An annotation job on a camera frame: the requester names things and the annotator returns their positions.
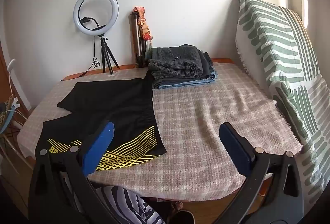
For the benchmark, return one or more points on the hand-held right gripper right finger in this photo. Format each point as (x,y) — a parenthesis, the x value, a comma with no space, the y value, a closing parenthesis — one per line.
(238,149)

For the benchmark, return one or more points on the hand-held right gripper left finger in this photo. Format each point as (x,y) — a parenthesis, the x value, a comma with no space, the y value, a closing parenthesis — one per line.
(99,146)

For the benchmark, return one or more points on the black pants with yellow stripes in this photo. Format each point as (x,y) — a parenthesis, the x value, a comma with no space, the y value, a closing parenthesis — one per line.
(113,108)

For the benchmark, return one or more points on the plaid pink blanket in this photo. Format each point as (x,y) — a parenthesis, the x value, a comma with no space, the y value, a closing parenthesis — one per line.
(201,123)

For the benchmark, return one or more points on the black zebra print clothing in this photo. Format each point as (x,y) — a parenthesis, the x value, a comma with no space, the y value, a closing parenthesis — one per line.
(126,206)

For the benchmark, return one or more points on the folded blue jeans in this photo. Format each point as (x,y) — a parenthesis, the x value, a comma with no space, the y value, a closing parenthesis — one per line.
(185,81)

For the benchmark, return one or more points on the green striped white cushion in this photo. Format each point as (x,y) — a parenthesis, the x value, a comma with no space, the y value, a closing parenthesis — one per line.
(286,72)

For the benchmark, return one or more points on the black mini tripod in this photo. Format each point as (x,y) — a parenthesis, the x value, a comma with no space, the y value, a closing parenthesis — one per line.
(107,53)

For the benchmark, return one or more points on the folded black garment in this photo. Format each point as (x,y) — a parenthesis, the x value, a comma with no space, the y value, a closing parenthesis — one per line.
(207,60)

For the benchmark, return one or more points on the folded grey tweed garment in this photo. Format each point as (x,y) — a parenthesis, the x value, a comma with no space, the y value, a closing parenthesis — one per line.
(175,61)

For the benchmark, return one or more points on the folded tripod stand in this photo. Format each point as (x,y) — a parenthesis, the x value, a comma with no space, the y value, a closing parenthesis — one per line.
(138,43)

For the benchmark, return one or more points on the orange patterned scarf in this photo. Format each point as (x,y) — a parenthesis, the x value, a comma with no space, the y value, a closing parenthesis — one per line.
(143,25)

